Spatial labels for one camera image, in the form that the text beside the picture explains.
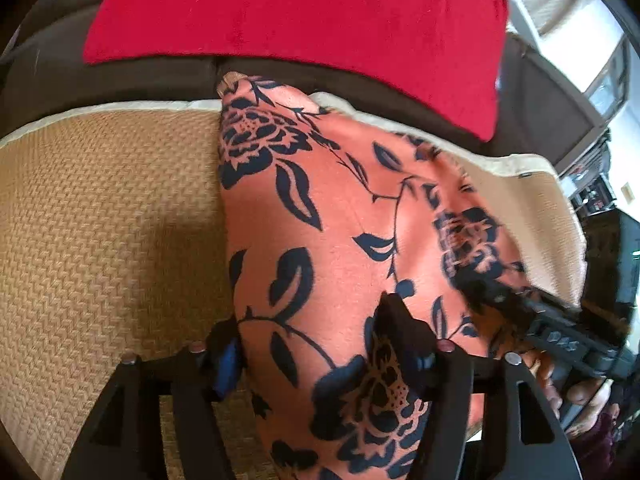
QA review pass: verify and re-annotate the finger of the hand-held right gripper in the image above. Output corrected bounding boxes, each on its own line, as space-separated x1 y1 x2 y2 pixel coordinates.
450 265 548 331

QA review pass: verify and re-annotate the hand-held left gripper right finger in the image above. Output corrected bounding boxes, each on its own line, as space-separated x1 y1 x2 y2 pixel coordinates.
375 294 576 480

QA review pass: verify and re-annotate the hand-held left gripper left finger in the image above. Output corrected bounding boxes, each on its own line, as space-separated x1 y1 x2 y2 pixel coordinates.
60 316 241 480

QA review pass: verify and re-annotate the orange floral garment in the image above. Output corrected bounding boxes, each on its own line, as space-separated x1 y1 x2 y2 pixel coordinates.
215 72 546 480

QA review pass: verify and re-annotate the person's right hand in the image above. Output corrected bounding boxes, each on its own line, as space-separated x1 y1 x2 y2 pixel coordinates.
525 352 618 436

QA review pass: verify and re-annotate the cluttered shelf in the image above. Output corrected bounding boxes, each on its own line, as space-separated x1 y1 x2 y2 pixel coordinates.
560 130 640 218

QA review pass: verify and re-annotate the tan woven mat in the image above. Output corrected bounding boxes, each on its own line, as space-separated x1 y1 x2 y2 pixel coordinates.
0 92 588 480

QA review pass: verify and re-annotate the brown sofa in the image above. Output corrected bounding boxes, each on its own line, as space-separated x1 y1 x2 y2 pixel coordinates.
0 0 613 176

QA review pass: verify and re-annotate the window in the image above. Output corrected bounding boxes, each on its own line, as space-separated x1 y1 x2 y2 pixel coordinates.
585 40 631 121

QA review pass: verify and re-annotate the red cushion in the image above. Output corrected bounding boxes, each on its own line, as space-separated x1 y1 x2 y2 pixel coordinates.
82 0 510 143

